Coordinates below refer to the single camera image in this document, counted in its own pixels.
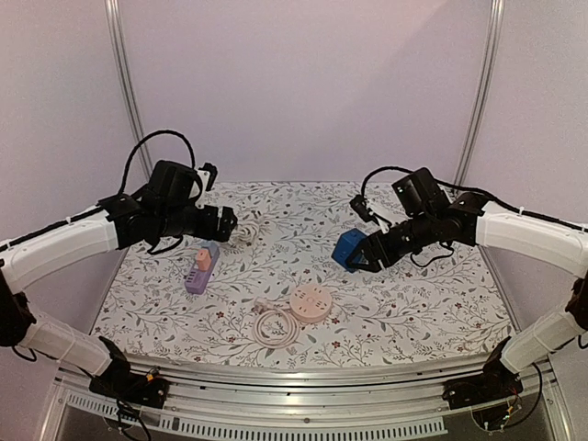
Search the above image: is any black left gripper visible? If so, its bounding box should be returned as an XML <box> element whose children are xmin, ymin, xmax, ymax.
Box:
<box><xmin>157</xmin><ymin>204</ymin><xmax>238</xmax><ymax>241</ymax></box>

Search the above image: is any light blue plug adapter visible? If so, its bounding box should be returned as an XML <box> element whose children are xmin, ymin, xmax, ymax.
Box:
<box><xmin>203</xmin><ymin>243</ymin><xmax>220</xmax><ymax>259</ymax></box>

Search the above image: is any dark blue cube socket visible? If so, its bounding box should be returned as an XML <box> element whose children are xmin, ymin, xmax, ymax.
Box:
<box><xmin>332</xmin><ymin>228</ymin><xmax>366</xmax><ymax>273</ymax></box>

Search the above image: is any pink plug adapter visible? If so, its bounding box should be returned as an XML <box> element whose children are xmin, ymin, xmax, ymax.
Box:
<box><xmin>196</xmin><ymin>248</ymin><xmax>212</xmax><ymax>272</ymax></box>

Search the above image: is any purple power strip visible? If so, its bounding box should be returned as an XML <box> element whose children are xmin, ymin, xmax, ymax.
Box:
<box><xmin>184</xmin><ymin>257</ymin><xmax>219</xmax><ymax>295</ymax></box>

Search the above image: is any pink round power socket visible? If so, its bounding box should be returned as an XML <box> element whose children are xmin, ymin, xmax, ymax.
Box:
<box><xmin>289</xmin><ymin>284</ymin><xmax>333</xmax><ymax>323</ymax></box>

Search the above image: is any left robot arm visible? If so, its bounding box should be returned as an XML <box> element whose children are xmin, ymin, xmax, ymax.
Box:
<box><xmin>1</xmin><ymin>161</ymin><xmax>237</xmax><ymax>399</ymax></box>

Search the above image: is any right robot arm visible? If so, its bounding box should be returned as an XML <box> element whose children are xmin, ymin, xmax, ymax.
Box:
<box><xmin>345</xmin><ymin>193</ymin><xmax>587</xmax><ymax>401</ymax></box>

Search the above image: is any floral table cloth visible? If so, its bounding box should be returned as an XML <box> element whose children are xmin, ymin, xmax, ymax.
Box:
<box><xmin>93</xmin><ymin>183</ymin><xmax>514</xmax><ymax>370</ymax></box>

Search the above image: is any white coiled power cable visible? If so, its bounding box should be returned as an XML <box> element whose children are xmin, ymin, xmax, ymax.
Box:
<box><xmin>229</xmin><ymin>209</ymin><xmax>272</xmax><ymax>247</ymax></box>

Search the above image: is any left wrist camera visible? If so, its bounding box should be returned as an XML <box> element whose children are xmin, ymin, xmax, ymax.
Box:
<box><xmin>195</xmin><ymin>163</ymin><xmax>218</xmax><ymax>208</ymax></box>

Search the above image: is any aluminium front rail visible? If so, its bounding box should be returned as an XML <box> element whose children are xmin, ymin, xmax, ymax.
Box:
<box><xmin>39</xmin><ymin>353</ymin><xmax>575</xmax><ymax>441</ymax></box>

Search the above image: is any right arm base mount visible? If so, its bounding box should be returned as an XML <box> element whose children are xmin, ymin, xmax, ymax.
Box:
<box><xmin>442</xmin><ymin>337</ymin><xmax>523</xmax><ymax>410</ymax></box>

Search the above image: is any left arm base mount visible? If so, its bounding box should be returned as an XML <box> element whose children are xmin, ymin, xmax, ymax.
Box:
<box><xmin>89</xmin><ymin>336</ymin><xmax>170</xmax><ymax>409</ymax></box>

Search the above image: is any right aluminium frame post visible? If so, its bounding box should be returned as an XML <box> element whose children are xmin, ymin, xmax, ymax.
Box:
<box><xmin>453</xmin><ymin>0</ymin><xmax>505</xmax><ymax>186</ymax></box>

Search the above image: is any aluminium frame post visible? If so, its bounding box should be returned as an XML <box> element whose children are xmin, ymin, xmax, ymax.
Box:
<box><xmin>453</xmin><ymin>0</ymin><xmax>505</xmax><ymax>186</ymax></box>
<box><xmin>103</xmin><ymin>0</ymin><xmax>155</xmax><ymax>171</ymax></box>

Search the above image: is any left aluminium frame post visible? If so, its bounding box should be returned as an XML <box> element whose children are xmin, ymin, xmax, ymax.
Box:
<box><xmin>103</xmin><ymin>0</ymin><xmax>155</xmax><ymax>171</ymax></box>

